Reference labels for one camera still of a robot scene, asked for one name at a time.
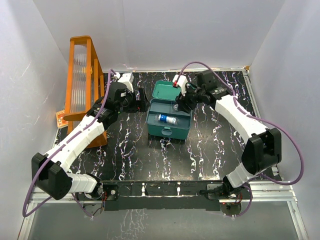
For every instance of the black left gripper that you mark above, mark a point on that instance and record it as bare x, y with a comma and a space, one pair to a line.
142, 104

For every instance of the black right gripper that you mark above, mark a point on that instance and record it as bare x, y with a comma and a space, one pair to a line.
183, 103

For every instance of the white blue bandage roll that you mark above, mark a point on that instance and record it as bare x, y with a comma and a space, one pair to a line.
166, 119

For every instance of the teal medicine box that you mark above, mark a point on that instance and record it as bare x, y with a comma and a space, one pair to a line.
165, 90

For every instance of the dark teal tray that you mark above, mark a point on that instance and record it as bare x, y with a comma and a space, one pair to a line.
165, 107

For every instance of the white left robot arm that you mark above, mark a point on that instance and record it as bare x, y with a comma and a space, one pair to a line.
50, 171

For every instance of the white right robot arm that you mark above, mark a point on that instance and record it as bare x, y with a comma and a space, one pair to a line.
263, 146

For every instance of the orange wooden rack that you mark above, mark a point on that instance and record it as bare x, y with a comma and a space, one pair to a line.
85, 80

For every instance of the orange card box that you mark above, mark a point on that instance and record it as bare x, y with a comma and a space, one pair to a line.
61, 123

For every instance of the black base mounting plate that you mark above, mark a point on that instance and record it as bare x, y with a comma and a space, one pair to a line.
169, 195

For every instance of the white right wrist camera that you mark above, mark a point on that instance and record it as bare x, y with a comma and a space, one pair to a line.
180, 81

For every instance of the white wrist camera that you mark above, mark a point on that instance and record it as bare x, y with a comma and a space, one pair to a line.
127, 79
180, 81

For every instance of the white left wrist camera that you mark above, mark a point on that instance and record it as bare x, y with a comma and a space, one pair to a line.
127, 79

